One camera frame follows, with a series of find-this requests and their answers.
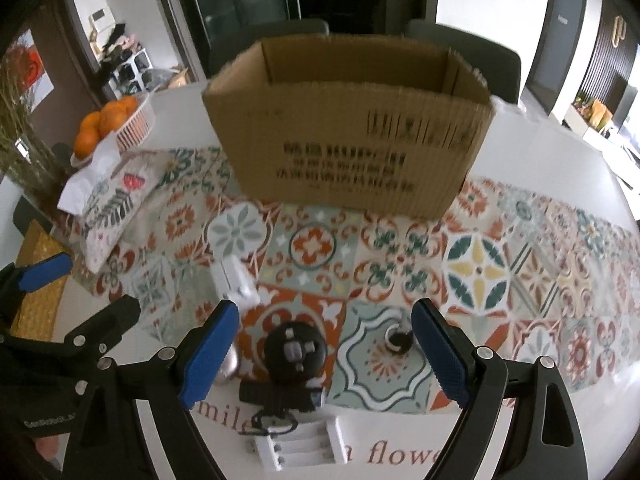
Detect person's left hand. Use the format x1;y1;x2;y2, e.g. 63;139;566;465
29;435;65;470

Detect black round knob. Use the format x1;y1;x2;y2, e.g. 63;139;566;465
263;323;329;386

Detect dark door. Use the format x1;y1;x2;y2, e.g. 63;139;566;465
525;0;591;117

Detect small black round cap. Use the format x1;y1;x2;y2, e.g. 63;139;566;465
384;324;415;354

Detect white battery charger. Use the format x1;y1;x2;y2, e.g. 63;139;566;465
247;416;347;472

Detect black device with strap loop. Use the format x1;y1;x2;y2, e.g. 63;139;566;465
239;379;327;437

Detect white plug adapter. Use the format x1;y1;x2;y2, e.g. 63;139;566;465
210;255;261;307

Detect grey dining chair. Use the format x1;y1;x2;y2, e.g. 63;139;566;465
404;20;522;106
207;19;331;82

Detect white sideboard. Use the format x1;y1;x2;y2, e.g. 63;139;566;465
565;102;622;137

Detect tile-print table mat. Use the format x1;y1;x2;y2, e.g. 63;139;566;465
65;145;640;413

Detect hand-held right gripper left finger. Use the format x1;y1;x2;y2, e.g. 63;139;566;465
62;299;241;480

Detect woven straw placemat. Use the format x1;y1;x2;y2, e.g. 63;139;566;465
10;222;71;342

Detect dried grass bouquet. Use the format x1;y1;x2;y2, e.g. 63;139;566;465
0;60;57;202

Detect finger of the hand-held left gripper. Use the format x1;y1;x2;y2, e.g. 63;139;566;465
64;295;142;361
0;252;73;332

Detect floral fabric tissue cover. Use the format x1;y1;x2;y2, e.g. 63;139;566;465
80;150;174;274

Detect red wall picture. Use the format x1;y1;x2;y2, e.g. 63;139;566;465
4;29;55;112

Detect brown cardboard box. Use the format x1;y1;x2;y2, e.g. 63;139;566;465
201;34;496;221

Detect white storage shelf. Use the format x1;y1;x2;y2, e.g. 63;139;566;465
90;7;154;97

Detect white plastic fruit basket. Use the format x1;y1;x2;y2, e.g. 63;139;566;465
70;92;157;167

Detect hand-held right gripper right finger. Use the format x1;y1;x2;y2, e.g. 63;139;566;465
411;297;588;480

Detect dark chair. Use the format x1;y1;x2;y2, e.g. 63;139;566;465
12;195;53;241

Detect black glass cabinet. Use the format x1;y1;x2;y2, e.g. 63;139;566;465
170;0;441;68

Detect white tissue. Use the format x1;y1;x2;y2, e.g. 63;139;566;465
57;135;122;216

